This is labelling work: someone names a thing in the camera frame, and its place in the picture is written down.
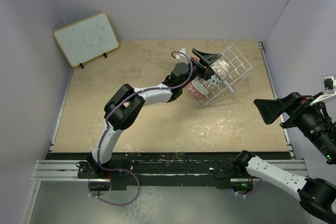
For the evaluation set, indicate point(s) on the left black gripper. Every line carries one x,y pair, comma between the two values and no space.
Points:
207,60

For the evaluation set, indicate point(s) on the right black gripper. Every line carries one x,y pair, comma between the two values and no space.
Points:
293,103

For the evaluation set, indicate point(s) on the white black-spoked bowl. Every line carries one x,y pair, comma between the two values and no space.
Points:
221,69

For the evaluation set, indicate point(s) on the light blue patterned bowl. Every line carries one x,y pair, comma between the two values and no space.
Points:
214,80

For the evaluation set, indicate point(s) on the white green-spoked bowl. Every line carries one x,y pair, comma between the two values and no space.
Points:
200,87

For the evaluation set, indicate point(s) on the black floral bowl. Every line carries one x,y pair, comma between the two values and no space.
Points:
194,91

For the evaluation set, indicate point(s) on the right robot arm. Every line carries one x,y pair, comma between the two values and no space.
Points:
314,192

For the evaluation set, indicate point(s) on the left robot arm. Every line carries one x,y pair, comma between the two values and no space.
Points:
124,107

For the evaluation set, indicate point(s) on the white dry-erase board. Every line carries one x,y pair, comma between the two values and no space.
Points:
86,39

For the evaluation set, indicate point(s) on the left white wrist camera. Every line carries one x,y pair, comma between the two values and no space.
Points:
182,51

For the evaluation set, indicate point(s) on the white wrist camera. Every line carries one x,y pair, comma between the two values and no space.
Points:
182,51
328,90

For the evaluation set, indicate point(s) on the white wire dish rack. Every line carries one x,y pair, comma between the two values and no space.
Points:
238,72

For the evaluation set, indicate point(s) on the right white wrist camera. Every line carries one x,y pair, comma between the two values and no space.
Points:
328,90

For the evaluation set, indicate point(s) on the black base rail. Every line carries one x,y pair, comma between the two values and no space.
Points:
196,169

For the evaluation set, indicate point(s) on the aluminium extrusion rail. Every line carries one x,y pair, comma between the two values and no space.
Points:
56,171

